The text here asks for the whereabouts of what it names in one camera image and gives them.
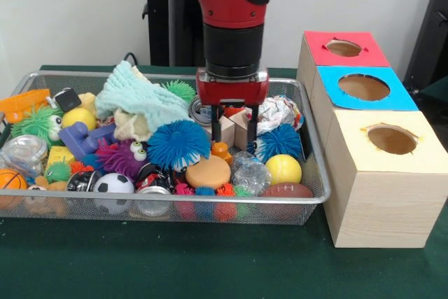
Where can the shallow clear mesh bin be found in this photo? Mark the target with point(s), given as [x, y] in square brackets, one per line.
[175, 198]

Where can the black and white soccer ball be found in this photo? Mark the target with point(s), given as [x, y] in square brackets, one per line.
[112, 183]

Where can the brown toy football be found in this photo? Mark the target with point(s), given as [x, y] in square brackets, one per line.
[287, 190]

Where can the light blue knitted cloth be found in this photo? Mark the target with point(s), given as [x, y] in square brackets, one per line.
[140, 96]

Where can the orange toy basketball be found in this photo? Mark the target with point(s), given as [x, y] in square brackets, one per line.
[12, 180]

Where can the small blue spiky ball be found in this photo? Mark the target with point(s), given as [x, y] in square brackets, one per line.
[280, 143]

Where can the large blue spiky ball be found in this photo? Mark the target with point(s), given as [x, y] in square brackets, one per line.
[178, 141]

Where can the orange plastic toy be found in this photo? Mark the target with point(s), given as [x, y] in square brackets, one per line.
[24, 101]

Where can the yellow ball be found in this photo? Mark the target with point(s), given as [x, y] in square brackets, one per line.
[283, 169]

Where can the black panel stand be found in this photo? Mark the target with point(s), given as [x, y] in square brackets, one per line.
[430, 33]

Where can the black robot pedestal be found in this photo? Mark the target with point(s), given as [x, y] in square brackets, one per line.
[175, 33]

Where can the crushed clear plastic bottle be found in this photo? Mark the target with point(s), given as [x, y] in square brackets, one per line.
[250, 173]

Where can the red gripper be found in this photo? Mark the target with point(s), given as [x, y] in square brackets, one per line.
[231, 90]

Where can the dark green side table cloth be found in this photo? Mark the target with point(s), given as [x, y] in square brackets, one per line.
[437, 89]

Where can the purple plastic block toy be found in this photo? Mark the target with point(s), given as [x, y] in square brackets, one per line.
[80, 139]

